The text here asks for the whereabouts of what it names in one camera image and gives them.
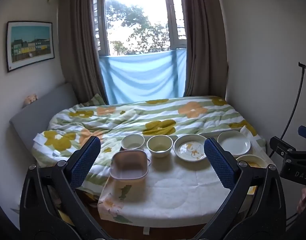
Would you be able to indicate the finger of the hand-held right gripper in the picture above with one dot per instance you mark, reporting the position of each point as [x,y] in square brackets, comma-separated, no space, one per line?
[305,132]
[280,145]

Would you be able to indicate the duck print plate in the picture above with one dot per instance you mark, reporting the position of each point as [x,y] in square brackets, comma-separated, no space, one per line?
[190,150]

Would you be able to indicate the floral striped blanket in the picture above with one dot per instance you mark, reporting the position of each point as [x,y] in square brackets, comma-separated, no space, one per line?
[143,115]

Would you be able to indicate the grey headboard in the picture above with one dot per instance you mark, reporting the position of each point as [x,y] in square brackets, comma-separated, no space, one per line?
[48,110]

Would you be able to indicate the light blue cloth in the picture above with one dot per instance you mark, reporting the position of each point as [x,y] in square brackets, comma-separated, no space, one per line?
[143,77]

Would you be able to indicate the cream yellow plate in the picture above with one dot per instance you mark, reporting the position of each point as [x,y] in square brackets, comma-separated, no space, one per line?
[251,162]

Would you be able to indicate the pink square plastic basin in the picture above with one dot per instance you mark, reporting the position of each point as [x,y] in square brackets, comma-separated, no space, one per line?
[129,166]

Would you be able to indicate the pink plush toy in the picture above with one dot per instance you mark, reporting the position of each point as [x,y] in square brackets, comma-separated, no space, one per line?
[31,98]

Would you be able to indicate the person's right hand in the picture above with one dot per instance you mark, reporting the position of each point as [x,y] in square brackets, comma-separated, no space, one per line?
[302,200]

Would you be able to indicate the cream bowl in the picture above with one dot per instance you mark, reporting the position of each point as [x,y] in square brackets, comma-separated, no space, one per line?
[133,142]
[160,145]

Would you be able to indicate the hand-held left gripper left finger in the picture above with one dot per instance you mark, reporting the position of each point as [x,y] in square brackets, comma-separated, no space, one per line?
[86,161]

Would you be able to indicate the green striped pillow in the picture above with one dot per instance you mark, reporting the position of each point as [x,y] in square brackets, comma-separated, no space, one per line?
[96,100]

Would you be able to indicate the framed picture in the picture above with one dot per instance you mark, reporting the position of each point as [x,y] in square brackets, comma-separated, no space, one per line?
[30,43]

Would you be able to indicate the plain white plate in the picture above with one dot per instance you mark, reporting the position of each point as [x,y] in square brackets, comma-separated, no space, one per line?
[233,142]

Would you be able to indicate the window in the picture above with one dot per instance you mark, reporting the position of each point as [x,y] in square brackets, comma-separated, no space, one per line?
[140,17]

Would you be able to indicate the brown curtain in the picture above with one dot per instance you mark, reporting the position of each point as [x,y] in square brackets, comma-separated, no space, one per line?
[205,42]
[78,42]

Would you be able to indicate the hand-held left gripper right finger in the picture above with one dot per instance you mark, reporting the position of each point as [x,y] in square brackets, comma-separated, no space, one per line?
[219,162]

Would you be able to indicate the white patterned tablecloth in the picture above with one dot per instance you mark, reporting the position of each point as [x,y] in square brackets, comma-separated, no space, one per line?
[168,192]

